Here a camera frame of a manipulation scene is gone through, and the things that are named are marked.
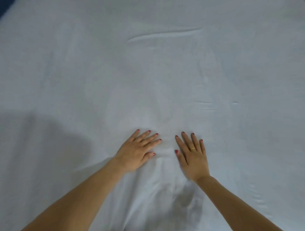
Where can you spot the person's left thumb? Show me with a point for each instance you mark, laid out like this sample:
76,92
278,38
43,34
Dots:
149,157

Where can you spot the person's right hand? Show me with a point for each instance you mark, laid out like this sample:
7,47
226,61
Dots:
194,164

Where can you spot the person's left forearm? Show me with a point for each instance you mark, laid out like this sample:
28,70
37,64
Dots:
78,202

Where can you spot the person's right middle finger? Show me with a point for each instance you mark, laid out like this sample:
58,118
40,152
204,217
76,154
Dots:
187,142

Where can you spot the person's left hand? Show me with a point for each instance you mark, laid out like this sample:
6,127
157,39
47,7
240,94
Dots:
133,152

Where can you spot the person's right little finger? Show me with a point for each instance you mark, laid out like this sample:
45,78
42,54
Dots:
202,147

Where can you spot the person's left middle finger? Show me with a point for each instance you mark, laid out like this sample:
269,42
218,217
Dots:
150,140

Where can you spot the person's right thumb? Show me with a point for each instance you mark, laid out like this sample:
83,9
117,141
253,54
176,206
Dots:
180,158

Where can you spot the person's right forearm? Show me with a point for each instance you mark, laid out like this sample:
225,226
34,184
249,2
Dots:
233,207

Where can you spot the white bed sheet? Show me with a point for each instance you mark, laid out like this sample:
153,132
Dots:
152,78

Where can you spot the person's left little finger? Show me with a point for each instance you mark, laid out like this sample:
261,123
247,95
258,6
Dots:
134,135

